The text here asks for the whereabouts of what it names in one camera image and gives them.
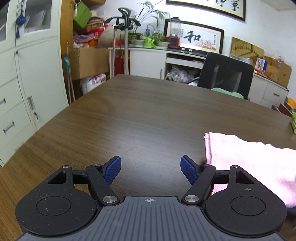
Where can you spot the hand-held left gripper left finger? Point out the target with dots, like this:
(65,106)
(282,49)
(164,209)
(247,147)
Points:
(112,170)

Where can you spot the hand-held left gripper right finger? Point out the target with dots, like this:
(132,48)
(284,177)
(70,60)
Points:
(189,170)

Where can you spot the pink towel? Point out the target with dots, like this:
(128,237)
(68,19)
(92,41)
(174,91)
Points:
(254,160)

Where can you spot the green seat cushion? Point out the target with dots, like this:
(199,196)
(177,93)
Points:
(227,92)

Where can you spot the white sack red print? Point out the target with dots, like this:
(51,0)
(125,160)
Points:
(93,82)

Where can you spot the clear plastic bag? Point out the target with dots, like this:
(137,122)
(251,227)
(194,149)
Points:
(178,74)

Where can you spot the black office chair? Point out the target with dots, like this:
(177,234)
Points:
(208,71)

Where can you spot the red paper bag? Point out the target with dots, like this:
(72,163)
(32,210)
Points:
(119,64)

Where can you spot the large brown cardboard box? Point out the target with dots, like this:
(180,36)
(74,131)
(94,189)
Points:
(90,62)

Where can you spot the white sideboard cabinet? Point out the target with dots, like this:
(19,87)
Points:
(145,62)

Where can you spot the dark red box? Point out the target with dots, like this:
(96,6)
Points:
(285,110)

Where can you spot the green tissue box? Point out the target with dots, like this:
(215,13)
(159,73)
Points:
(294,124)

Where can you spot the tall white cabinet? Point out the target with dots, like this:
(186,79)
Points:
(34,81)

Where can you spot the small printed picture box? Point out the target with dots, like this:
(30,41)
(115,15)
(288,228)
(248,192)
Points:
(260,64)

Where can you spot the silver metal stand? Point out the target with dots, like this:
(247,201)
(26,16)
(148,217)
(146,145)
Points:
(126,41)

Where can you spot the small potted plant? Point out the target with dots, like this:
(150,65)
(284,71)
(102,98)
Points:
(161,41)
(136,40)

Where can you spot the framed calligraphy flower picture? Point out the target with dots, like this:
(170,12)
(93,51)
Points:
(198,38)

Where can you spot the green watering can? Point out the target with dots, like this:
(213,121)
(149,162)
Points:
(149,42)

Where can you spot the open brown cardboard box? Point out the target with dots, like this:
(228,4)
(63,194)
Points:
(282,74)

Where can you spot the golden engraved plaque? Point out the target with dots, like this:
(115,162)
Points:
(247,48)

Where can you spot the red base blender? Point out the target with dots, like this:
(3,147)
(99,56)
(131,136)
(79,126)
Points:
(174,34)

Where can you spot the pile of folded fabrics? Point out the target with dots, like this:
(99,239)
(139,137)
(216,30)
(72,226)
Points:
(92,30)

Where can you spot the white plastic bag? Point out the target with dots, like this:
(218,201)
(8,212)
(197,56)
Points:
(278,56)

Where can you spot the green cardboard box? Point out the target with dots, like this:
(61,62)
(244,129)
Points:
(82,15)

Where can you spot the tall palm plant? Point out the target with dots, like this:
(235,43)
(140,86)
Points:
(148,11)

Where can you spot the wide framed calligraphy scroll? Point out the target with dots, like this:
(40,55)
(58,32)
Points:
(208,5)

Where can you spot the blue hanging tassel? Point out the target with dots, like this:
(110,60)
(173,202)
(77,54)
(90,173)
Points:
(20,19)

